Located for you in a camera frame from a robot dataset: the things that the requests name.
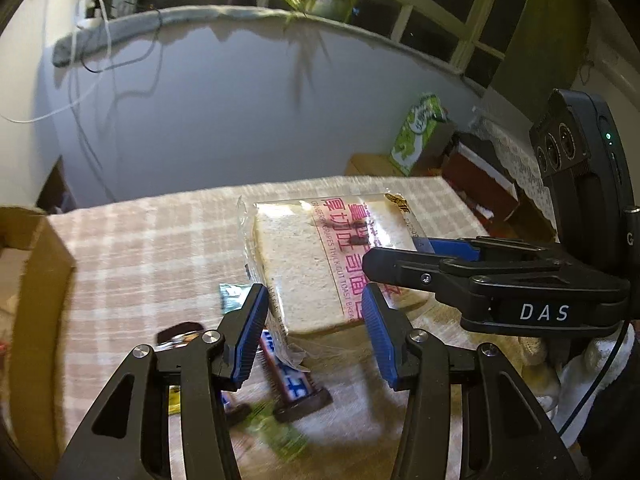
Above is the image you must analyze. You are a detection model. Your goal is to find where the white lace cloth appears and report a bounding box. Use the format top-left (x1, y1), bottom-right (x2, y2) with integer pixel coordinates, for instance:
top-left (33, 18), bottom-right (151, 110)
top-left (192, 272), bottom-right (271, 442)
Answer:
top-left (472, 115), bottom-right (558, 231)

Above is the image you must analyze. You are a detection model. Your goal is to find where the white power strip with chargers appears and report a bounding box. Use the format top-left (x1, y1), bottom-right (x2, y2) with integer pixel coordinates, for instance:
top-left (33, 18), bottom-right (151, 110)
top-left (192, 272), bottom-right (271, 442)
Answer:
top-left (75, 0), bottom-right (108, 31)

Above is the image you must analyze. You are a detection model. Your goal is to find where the dark chocolate bar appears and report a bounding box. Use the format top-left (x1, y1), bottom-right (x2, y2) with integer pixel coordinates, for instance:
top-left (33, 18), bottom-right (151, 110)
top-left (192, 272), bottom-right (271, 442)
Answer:
top-left (260, 329), bottom-right (333, 423)
top-left (156, 322), bottom-right (253, 426)

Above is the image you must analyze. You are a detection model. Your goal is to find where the green printed bag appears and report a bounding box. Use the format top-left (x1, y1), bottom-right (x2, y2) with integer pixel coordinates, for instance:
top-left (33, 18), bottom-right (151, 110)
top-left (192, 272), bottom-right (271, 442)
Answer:
top-left (389, 92), bottom-right (448, 177)

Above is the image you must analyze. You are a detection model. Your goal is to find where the white window frame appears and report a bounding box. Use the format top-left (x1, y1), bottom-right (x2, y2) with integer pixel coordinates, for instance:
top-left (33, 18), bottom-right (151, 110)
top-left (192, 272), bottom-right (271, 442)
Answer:
top-left (115, 0), bottom-right (506, 96)

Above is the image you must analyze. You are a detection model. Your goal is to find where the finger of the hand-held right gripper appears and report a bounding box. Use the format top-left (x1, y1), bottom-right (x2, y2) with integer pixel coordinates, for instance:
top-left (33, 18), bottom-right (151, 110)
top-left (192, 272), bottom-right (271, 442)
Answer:
top-left (362, 247), bottom-right (476, 306)
top-left (415, 237), bottom-right (566, 261)

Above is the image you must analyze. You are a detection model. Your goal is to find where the cardboard box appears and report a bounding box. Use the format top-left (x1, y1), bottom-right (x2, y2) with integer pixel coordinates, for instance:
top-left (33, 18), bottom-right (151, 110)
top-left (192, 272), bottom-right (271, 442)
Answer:
top-left (0, 205), bottom-right (77, 411)

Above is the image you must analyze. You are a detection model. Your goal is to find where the plaid tablecloth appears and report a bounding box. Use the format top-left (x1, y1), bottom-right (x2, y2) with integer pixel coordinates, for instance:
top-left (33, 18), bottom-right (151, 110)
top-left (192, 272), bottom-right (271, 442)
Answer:
top-left (10, 175), bottom-right (561, 480)

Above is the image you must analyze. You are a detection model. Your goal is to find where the green white candy packet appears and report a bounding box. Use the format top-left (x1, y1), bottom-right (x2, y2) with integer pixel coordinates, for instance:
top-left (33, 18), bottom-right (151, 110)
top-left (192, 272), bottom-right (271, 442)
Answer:
top-left (219, 282), bottom-right (253, 316)

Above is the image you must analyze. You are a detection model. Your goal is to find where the white cable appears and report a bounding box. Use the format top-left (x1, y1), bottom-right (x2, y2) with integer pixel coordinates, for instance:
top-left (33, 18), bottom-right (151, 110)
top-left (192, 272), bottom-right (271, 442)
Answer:
top-left (0, 0), bottom-right (111, 123)

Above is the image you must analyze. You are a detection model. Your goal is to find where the red box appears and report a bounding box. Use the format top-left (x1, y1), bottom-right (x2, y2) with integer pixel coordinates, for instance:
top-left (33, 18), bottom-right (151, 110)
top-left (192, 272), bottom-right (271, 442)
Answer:
top-left (442, 142), bottom-right (521, 221)

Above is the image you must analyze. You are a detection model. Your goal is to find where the toast bread packet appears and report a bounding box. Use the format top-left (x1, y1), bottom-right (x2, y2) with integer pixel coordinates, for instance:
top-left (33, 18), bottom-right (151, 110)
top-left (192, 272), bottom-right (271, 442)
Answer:
top-left (235, 192), bottom-right (436, 368)

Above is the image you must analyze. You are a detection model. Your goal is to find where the white fluffy cloth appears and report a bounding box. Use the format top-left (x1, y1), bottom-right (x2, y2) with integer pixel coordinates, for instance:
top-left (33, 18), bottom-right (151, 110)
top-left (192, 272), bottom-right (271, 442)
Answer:
top-left (517, 327), bottom-right (636, 428)

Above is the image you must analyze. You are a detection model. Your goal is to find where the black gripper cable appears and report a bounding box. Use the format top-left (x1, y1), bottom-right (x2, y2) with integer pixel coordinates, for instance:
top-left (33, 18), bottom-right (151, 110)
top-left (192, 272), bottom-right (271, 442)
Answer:
top-left (557, 320), bottom-right (636, 436)

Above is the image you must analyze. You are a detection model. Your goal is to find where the brown carton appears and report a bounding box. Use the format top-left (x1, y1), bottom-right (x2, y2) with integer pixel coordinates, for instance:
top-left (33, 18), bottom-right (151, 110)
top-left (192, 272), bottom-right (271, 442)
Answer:
top-left (345, 152), bottom-right (406, 177)

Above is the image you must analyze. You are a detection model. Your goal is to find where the dark curtain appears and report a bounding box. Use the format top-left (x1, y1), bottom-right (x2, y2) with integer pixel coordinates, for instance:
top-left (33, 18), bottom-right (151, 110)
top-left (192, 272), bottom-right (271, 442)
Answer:
top-left (507, 0), bottom-right (596, 111)

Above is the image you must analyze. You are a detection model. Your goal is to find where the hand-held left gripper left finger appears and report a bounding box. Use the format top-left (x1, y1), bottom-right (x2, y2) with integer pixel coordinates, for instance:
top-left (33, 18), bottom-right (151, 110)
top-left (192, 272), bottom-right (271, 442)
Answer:
top-left (52, 283), bottom-right (271, 480)

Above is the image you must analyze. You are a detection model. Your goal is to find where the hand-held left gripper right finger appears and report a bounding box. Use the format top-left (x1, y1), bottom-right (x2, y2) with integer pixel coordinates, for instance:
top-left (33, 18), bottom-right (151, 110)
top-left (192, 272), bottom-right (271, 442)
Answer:
top-left (361, 285), bottom-right (583, 480)

